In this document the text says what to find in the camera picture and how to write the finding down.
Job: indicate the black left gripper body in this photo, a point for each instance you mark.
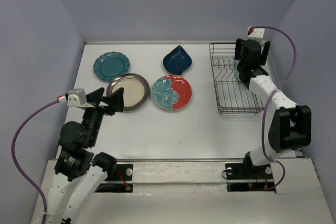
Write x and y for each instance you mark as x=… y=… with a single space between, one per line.
x=94 y=117

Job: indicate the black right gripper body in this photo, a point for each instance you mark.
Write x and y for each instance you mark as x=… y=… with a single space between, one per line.
x=240 y=65

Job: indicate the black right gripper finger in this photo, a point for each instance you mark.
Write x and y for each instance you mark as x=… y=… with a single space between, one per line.
x=238 y=47
x=265 y=52

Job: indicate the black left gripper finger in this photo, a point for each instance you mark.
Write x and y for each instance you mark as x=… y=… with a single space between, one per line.
x=115 y=101
x=95 y=96

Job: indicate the red teal floral plate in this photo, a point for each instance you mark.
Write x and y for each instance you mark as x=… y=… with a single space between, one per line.
x=171 y=92

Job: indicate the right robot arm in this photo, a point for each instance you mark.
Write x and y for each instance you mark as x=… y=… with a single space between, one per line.
x=286 y=126

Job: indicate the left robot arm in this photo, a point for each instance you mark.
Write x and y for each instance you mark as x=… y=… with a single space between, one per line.
x=79 y=172

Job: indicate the navy leaf shaped dish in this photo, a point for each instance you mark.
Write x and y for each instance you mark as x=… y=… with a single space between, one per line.
x=177 y=61

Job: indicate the silver rimmed cream plate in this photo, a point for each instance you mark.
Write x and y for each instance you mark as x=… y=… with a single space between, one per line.
x=136 y=89

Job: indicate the teal scalloped plate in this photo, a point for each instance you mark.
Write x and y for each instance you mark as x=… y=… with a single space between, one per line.
x=111 y=65

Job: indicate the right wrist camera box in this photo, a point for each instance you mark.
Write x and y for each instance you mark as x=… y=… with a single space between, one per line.
x=256 y=34

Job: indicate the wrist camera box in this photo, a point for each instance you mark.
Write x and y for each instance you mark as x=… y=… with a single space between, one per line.
x=256 y=34
x=73 y=98

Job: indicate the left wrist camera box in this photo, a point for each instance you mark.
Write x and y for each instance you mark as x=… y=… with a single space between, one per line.
x=73 y=98

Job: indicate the black wire dish rack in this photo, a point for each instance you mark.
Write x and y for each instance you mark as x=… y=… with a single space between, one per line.
x=232 y=97

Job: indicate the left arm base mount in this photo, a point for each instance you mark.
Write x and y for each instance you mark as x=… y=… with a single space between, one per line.
x=119 y=182

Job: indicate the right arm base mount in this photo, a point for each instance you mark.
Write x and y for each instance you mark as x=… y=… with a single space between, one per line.
x=240 y=180

